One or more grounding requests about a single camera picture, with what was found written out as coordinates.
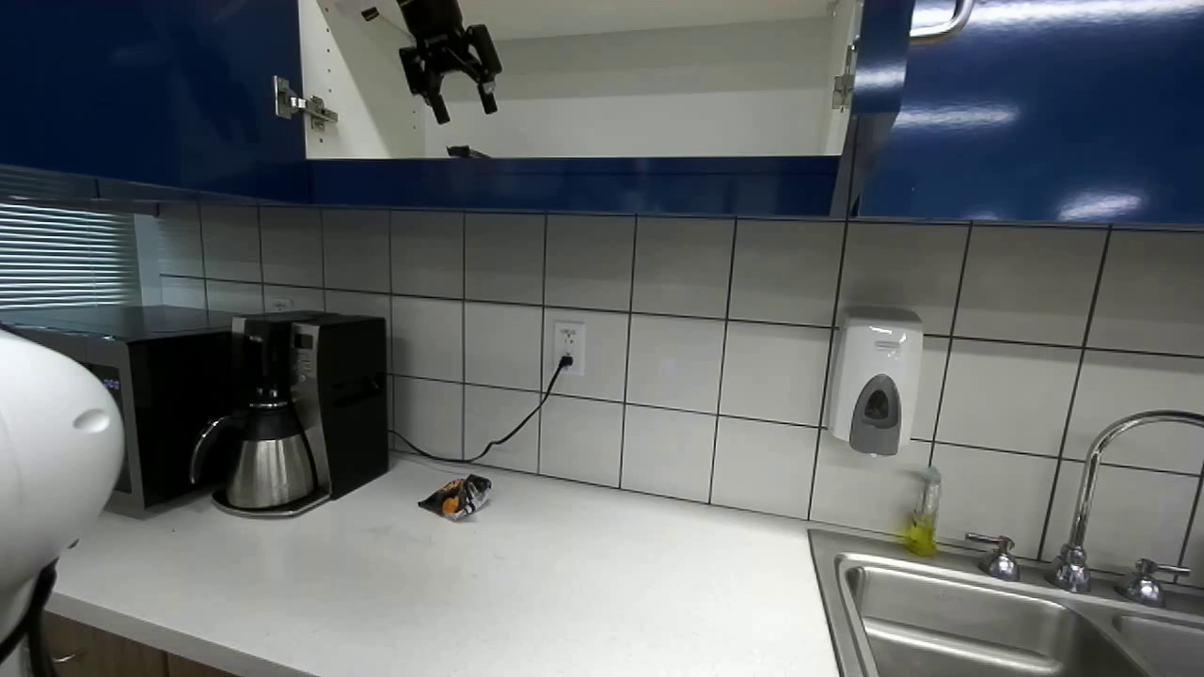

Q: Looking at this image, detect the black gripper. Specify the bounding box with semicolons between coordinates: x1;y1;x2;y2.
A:
398;0;499;122

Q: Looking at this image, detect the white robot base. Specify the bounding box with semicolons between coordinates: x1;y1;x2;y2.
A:
0;329;124;677

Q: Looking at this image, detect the open white blue cabinet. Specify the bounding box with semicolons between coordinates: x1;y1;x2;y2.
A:
276;0;913;215

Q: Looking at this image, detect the left blue cabinet door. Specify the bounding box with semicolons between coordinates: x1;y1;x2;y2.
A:
0;0;310;199

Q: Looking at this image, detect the blue cabinet door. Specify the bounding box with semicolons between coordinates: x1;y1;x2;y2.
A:
0;0;310;199
860;0;1204;228

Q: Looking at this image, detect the black steel coffee maker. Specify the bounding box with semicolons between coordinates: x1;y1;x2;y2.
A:
232;311;386;499

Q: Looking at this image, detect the black orange snack packet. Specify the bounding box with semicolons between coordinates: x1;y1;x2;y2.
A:
423;472;494;522

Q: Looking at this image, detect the black steel microwave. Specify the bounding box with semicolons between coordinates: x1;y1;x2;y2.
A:
0;309;248;519

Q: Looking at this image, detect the steel coffee carafe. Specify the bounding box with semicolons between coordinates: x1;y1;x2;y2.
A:
187;400;320;514

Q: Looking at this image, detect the white soap dispenser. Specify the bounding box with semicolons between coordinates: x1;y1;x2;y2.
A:
827;311;926;456

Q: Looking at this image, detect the yellow dish soap bottle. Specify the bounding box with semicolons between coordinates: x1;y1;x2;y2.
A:
903;467;939;556

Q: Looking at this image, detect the stainless steel sink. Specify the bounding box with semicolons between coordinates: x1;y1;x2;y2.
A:
810;531;1204;677

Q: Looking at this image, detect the chrome sink faucet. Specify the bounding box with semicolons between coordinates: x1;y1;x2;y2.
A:
965;407;1204;609

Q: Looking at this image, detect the white wall outlet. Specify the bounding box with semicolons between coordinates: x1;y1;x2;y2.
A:
549;319;587;377

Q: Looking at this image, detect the black power cord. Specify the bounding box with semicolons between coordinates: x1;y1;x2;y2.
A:
386;354;578;467

